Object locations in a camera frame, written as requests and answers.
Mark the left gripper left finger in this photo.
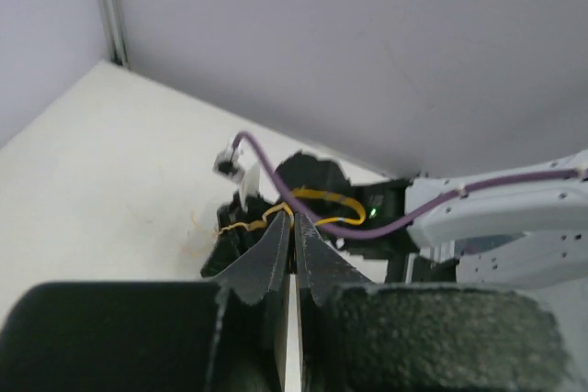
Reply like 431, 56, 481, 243
1, 214, 290, 391

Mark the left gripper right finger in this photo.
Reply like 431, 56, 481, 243
294, 214, 579, 391

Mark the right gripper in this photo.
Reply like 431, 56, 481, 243
200, 151, 409, 277

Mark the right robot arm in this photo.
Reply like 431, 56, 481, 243
200, 148, 587, 286

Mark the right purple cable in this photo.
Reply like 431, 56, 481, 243
232, 130, 588, 241

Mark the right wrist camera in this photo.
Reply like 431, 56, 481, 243
212, 136, 261, 211

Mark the right aluminium frame post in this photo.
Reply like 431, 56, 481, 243
97, 0, 130, 69

